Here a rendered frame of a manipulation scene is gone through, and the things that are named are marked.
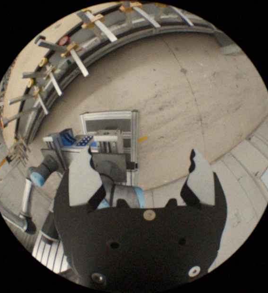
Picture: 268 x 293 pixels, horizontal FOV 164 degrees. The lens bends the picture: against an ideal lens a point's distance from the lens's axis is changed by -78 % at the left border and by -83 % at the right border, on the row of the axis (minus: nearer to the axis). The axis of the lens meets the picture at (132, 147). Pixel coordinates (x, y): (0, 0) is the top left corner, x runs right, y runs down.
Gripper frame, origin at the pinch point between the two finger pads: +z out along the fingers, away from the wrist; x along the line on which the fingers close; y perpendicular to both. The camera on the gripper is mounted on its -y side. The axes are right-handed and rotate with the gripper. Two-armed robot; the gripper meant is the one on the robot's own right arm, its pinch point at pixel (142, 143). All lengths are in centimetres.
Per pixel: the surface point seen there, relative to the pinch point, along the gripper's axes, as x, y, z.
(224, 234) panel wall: 153, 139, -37
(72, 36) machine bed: -53, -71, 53
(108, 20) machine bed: -25, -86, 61
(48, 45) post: -50, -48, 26
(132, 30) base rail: -5, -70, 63
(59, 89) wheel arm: -57, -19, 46
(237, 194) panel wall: 200, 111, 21
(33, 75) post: -72, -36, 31
